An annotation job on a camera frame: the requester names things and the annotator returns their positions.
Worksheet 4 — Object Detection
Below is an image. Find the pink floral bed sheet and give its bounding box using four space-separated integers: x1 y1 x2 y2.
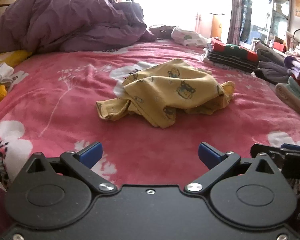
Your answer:
0 39 300 230

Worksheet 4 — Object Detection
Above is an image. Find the yellow printed garment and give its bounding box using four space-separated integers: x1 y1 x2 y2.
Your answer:
95 58 237 129

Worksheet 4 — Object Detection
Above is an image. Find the light teal folded garment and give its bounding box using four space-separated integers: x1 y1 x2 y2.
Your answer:
287 76 300 107

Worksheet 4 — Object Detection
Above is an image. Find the dark purple curtain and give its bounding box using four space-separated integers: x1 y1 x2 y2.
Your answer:
226 0 252 44

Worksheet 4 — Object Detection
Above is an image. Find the lavender leaf print garment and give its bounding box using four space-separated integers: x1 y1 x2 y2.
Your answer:
284 50 300 80

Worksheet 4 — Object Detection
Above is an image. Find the yellow cloth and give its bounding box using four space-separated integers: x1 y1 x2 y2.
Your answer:
0 50 33 109

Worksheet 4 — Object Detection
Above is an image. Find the glass shelf cabinet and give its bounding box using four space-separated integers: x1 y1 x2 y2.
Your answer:
250 0 294 48

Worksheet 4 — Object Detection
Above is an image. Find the purple duvet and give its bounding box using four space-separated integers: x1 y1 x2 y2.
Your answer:
0 0 157 55

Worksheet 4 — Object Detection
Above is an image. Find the beige folded blanket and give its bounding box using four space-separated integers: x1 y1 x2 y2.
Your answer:
275 82 300 125

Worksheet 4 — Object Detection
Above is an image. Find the white printed cloth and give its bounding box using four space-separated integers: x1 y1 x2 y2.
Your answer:
171 26 210 47

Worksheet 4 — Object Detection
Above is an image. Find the orange wooden cabinet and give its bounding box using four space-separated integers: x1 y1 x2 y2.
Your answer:
209 12 225 39

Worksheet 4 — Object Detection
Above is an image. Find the dark purple cloth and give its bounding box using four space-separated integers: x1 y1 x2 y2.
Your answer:
149 24 179 40

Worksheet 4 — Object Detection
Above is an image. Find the grey folded garment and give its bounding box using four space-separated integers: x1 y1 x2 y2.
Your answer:
254 47 294 85

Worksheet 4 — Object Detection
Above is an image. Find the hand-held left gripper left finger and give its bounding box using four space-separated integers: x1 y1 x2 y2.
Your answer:
26 141 118 195

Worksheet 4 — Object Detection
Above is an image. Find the red green knit sweater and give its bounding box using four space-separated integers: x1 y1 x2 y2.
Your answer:
210 38 259 60

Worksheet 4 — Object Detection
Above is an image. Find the red box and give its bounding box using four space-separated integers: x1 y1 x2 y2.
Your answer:
272 41 287 53

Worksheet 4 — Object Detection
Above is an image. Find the black white striped garment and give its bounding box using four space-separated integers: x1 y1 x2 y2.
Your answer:
207 51 258 73

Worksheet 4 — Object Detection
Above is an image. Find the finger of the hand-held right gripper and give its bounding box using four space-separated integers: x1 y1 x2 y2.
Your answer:
280 143 300 155
250 144 290 160

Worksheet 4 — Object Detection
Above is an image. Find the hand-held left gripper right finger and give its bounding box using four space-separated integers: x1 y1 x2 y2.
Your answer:
184 142 276 195

